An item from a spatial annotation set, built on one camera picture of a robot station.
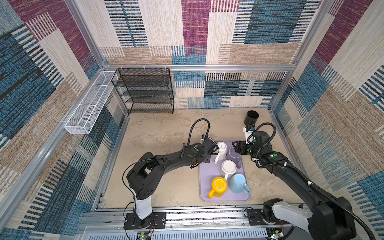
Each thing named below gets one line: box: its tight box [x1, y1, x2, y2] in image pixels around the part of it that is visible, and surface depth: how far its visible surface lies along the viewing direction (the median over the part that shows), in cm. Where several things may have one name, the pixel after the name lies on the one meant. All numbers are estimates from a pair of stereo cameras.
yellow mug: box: [208, 176, 228, 199], surface depth 76 cm
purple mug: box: [228, 146, 242, 169], surface depth 87 cm
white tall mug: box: [214, 141, 228, 164], surface depth 89 cm
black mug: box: [244, 110, 259, 126], surface depth 107 cm
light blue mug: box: [228, 173, 251, 194], surface depth 78 cm
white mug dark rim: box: [221, 159, 237, 181], surface depth 85 cm
